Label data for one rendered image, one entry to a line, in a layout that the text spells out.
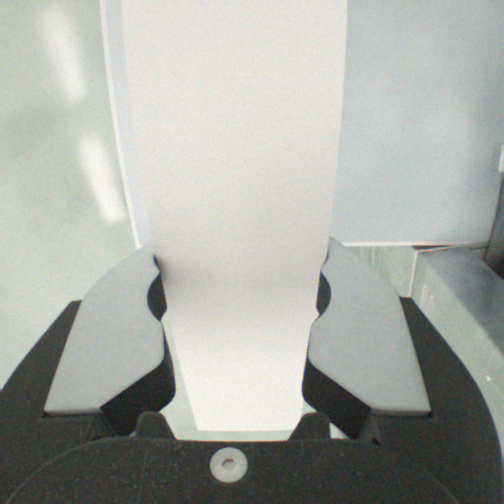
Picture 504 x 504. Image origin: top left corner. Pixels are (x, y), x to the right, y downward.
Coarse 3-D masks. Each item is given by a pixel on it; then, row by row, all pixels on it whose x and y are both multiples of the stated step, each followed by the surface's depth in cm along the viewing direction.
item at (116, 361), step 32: (128, 256) 10; (96, 288) 9; (128, 288) 9; (160, 288) 10; (96, 320) 8; (128, 320) 8; (160, 320) 10; (64, 352) 7; (96, 352) 7; (128, 352) 7; (160, 352) 7; (64, 384) 6; (96, 384) 6; (128, 384) 6; (160, 384) 7; (128, 416) 6
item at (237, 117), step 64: (128, 0) 6; (192, 0) 7; (256, 0) 7; (320, 0) 7; (128, 64) 7; (192, 64) 7; (256, 64) 7; (320, 64) 7; (192, 128) 8; (256, 128) 8; (320, 128) 8; (192, 192) 9; (256, 192) 9; (320, 192) 9; (192, 256) 11; (256, 256) 11; (320, 256) 11; (192, 320) 12; (256, 320) 12; (192, 384) 14; (256, 384) 14
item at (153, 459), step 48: (144, 432) 5; (48, 480) 4; (96, 480) 4; (144, 480) 4; (192, 480) 4; (240, 480) 4; (288, 480) 4; (336, 480) 4; (384, 480) 4; (432, 480) 4
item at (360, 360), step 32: (352, 256) 10; (320, 288) 10; (352, 288) 9; (384, 288) 9; (320, 320) 8; (352, 320) 8; (384, 320) 7; (320, 352) 7; (352, 352) 7; (384, 352) 7; (320, 384) 6; (352, 384) 6; (384, 384) 6; (416, 384) 6; (352, 416) 6
